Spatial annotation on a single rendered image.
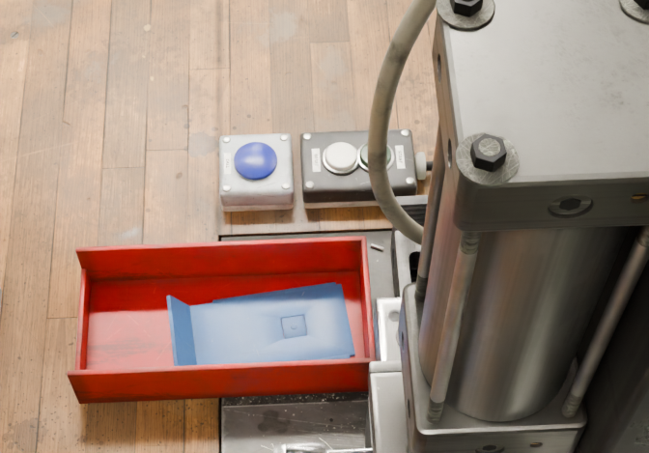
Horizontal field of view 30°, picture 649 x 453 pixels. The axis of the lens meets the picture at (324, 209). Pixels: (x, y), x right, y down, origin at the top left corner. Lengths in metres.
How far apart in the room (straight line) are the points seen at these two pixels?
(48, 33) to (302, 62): 0.26
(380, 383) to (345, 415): 0.30
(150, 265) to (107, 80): 0.24
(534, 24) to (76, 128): 0.79
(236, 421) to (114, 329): 0.14
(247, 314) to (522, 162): 0.66
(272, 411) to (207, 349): 0.08
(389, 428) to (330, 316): 0.35
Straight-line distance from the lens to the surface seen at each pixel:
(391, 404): 0.74
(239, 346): 1.05
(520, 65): 0.45
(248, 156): 1.12
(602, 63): 0.46
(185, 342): 1.05
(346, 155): 1.12
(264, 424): 1.03
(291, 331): 1.06
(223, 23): 1.27
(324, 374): 1.01
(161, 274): 1.09
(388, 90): 0.56
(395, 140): 1.14
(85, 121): 1.21
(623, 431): 0.60
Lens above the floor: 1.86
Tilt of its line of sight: 58 degrees down
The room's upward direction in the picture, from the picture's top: straight up
